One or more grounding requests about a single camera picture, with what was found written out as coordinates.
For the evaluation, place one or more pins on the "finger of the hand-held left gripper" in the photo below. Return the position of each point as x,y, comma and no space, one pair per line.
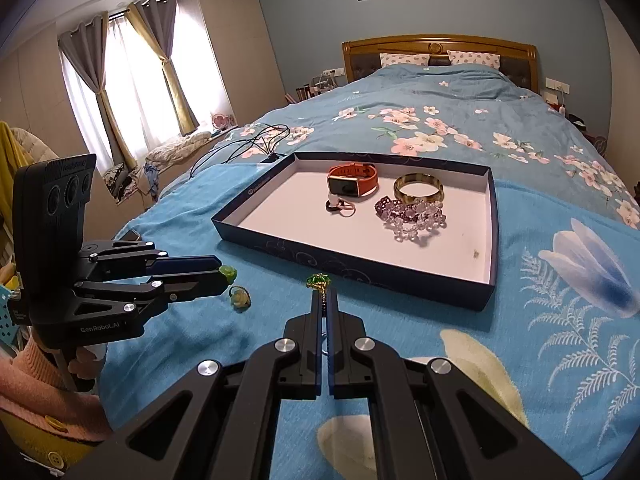
195,287
185,265

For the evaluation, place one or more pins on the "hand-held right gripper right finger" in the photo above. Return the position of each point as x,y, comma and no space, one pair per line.
334,320

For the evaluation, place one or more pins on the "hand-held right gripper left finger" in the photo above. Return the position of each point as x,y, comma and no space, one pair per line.
316,312

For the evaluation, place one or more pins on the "navy box tray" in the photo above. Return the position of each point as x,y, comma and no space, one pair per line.
300,200

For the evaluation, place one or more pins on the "orange smartwatch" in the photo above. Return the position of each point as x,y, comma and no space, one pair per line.
345,185

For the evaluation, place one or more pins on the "amber bangle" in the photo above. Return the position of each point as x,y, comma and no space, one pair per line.
435,192

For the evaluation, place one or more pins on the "person's left forearm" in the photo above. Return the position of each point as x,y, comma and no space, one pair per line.
35,395

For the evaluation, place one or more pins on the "person's left hand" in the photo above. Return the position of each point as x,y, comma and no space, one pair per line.
89,362

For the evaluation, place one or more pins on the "yellow cloth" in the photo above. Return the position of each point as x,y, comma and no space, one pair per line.
10,170

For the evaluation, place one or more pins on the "blue perforated basket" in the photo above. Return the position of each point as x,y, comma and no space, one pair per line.
9,320

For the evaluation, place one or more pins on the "white puffer jacket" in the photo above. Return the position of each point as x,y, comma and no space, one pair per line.
35,147

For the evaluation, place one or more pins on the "patterned cloth pile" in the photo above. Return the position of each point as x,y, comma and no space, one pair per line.
130,182

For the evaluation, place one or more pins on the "blue flower print blanket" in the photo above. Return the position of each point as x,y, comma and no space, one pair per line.
450,310

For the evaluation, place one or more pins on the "light laundry pile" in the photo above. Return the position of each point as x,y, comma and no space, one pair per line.
177,146

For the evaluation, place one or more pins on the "small pink fan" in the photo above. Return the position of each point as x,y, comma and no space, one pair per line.
220,121

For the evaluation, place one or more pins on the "white sheer curtain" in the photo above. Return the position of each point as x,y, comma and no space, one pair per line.
135,95

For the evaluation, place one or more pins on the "grey and yellow curtain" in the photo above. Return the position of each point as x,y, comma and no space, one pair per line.
167,70

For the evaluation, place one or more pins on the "makeup brushes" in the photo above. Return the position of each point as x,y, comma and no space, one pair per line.
301,94

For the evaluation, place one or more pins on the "yellow buttoned garment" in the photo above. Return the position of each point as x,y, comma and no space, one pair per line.
45,452

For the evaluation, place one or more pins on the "beige built-in wardrobe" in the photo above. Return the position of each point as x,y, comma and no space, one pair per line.
235,50

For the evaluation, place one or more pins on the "clear desk organizer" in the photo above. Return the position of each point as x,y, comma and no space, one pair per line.
327,82

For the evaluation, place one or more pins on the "blue floral duvet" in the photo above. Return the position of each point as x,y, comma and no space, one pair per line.
450,100

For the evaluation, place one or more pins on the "dotted pillow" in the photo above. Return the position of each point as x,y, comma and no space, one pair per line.
404,60
474,59

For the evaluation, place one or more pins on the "wooden headboard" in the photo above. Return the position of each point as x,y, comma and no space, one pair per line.
440,46

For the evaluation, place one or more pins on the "red box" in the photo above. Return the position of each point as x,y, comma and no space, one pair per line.
555,106

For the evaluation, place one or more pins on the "white wall outlet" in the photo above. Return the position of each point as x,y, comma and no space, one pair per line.
333,71
555,84

